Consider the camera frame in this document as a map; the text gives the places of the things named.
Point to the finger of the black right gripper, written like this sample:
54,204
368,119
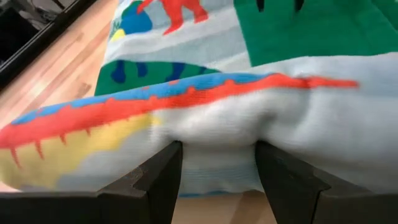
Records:
260,4
299,4

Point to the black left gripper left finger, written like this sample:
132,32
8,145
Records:
155,186

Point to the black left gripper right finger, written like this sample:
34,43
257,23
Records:
289,193

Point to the dinosaur print towel green back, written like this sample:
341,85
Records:
217,118

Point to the black aluminium table frame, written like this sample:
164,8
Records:
40,40

